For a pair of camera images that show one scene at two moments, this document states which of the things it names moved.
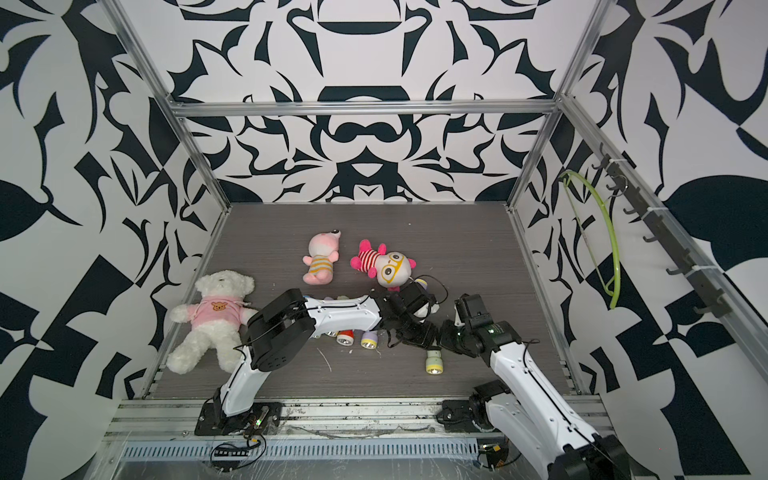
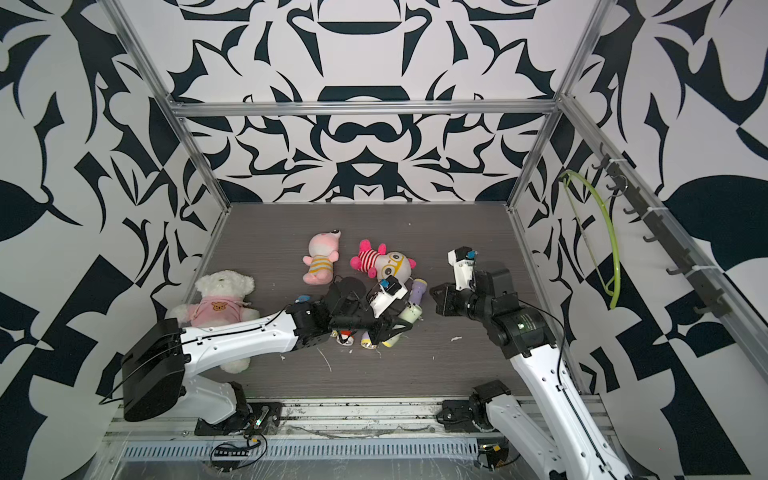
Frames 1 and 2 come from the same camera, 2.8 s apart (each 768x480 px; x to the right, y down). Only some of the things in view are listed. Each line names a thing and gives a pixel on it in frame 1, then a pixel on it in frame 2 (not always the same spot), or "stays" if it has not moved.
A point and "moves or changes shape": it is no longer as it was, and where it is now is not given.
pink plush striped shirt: x=323 y=248 stays
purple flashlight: x=369 y=339 stays
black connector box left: x=229 y=452 stays
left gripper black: x=426 y=337 → x=385 y=323
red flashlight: x=345 y=337 stays
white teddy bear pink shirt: x=216 y=318 stays
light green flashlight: x=434 y=363 moves or changes shape
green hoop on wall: x=617 y=279 stays
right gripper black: x=444 y=330 → x=445 y=301
